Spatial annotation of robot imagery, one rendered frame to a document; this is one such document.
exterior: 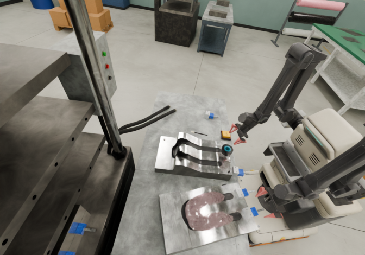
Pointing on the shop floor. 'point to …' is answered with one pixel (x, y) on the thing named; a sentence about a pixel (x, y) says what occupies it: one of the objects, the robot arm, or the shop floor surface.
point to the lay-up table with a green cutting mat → (358, 82)
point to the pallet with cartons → (60, 23)
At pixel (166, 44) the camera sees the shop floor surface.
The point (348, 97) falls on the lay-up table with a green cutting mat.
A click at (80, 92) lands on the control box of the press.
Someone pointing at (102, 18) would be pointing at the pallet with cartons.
